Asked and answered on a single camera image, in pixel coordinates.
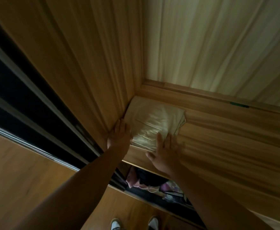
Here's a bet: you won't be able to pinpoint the person's right hand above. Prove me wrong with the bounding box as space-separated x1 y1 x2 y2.
145 133 183 176

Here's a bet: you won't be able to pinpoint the person's left hand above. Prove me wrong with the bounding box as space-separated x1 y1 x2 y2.
107 119 131 152

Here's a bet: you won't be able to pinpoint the beige shirt clothes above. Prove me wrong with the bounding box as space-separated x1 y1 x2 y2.
124 96 187 152

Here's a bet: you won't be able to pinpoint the wooden wardrobe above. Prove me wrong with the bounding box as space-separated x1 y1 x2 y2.
0 0 280 230

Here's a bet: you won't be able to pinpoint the person's right forearm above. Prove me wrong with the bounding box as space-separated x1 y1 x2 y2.
170 165 274 230

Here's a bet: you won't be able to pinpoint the person's left forearm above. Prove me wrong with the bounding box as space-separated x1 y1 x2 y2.
13 146 129 230

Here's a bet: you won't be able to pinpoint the person's right shoe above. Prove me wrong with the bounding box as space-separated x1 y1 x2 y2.
147 216 159 230

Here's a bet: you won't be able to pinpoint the person's shoe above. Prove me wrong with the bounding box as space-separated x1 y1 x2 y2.
110 218 123 230
147 216 159 230

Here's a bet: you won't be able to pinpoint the person's left shoe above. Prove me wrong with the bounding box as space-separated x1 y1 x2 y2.
110 218 123 230

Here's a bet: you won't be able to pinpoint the black folded cloth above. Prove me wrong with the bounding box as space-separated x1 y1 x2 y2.
135 167 170 188

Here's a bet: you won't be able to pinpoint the green sticker strip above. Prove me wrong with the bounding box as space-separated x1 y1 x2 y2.
229 101 250 109

